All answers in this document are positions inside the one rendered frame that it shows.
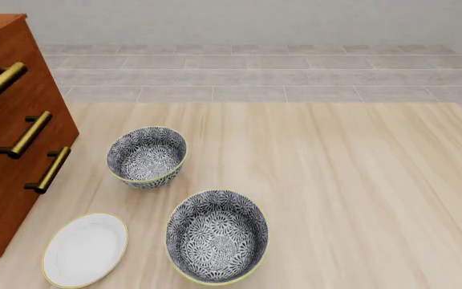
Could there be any black patterned bowl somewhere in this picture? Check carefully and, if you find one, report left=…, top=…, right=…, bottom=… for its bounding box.
left=164, top=189, right=270, bottom=287
left=106, top=125, right=188, bottom=190

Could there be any wooden cabinet with drawers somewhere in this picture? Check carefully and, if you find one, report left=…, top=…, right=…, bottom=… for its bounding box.
left=0, top=13, right=81, bottom=262

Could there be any white plate with yellow rim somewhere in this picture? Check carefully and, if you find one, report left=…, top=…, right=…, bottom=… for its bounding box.
left=41, top=212, right=129, bottom=288

